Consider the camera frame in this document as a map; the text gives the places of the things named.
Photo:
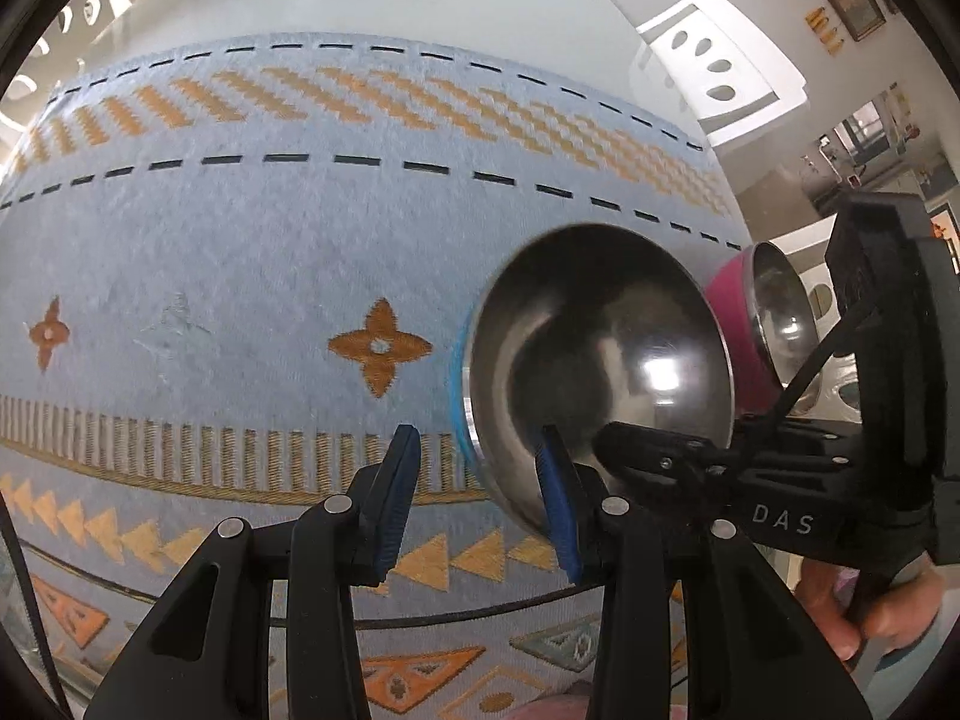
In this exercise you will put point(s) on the wooden framed wall picture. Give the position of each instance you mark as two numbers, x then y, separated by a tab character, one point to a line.
855	4

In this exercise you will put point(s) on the blue orange patterned tablecloth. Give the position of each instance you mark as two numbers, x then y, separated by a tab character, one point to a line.
225	240

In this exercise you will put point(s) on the blue steel bowl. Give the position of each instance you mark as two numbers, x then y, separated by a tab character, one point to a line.
570	330

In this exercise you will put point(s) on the white plastic chair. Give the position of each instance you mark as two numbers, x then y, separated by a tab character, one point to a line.
720	67
825	300
67	22

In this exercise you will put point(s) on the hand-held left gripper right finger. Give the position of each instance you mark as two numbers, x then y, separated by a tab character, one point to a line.
559	510

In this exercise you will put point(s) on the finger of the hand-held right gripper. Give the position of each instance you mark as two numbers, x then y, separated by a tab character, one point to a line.
645	446

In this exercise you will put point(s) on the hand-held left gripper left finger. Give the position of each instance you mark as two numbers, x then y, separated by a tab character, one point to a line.
394	510

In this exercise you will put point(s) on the pink steel bowl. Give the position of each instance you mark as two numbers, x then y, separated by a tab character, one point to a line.
739	330

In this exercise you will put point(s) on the person's right hand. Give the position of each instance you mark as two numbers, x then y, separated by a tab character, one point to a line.
821	592

